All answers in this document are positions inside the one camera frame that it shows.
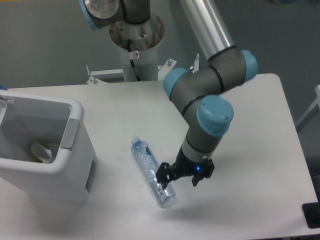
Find white left mounting bracket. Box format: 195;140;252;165
86;65;124;85

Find white frame at right edge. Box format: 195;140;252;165
295;84;320;133

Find yellow trash in bin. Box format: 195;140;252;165
34;156;43;164

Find clear plastic cup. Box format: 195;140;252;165
30;142;55;164

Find black clamp at table edge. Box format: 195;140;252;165
302;202;320;229

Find white plastic trash can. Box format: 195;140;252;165
0;90;98;201

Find white right clamp bracket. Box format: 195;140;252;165
189;53;200;73

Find white mounting bracket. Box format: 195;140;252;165
86;65;124;85
158;58;177;81

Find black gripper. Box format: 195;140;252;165
155;148;215;190

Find white middle mounting bracket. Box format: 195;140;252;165
158;58;177;81

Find clear plastic water bottle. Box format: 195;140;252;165
130;137;176;208

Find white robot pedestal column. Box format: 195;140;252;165
109;13;165;82

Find black cable on pedestal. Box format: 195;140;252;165
127;38;142;82

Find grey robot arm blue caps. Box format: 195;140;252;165
79;0;258;189

